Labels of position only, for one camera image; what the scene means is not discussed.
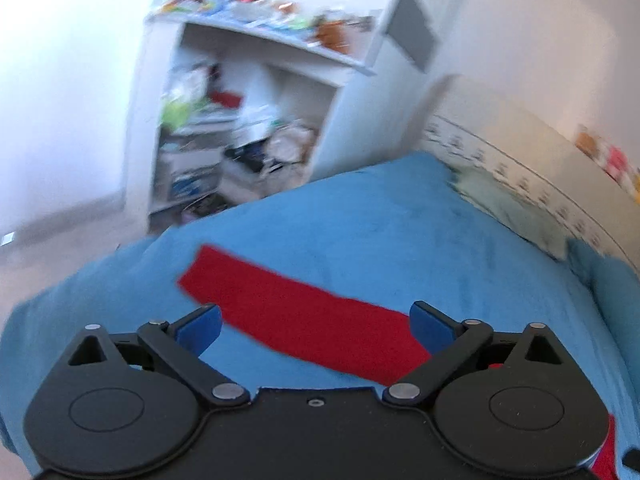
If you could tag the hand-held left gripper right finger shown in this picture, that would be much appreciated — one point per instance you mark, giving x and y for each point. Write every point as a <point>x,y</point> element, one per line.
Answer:
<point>429,331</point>

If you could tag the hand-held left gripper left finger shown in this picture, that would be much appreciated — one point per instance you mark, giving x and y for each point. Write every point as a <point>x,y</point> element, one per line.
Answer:
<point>203,331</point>

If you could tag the red cloth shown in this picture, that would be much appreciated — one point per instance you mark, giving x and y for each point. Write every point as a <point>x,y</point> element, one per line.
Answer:
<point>310,312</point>

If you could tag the blue blanket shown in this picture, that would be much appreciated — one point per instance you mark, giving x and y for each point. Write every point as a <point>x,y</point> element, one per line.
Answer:
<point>350,220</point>

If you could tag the pale green pillow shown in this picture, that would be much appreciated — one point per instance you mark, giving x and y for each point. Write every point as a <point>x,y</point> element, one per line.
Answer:
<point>505,205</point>

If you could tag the blue pillow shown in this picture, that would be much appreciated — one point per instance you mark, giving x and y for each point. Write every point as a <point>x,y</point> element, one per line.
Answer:
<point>607,285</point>

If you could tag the beige crumpled bag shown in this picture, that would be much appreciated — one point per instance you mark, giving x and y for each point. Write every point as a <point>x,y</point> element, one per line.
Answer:
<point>292,142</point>

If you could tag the green bag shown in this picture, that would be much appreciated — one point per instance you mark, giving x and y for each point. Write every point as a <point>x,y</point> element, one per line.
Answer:
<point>177,112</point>

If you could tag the red box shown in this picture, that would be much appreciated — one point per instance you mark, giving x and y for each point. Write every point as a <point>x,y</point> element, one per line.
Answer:
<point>225,99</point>

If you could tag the white shelf unit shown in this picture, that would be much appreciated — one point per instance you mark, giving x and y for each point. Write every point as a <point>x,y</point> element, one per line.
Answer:
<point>305,110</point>

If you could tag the colourful soft toys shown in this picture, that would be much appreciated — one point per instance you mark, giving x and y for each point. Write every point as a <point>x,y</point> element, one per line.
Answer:
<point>610,160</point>

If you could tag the brown plush toy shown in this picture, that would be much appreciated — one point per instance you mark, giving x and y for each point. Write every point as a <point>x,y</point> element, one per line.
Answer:
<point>331,35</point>

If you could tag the colourful clutter pile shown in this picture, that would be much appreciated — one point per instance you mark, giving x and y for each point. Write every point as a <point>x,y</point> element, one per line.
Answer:
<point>240,0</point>

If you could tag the grey wall panel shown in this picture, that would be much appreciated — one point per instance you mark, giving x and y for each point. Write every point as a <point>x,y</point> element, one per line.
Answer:
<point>411,27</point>

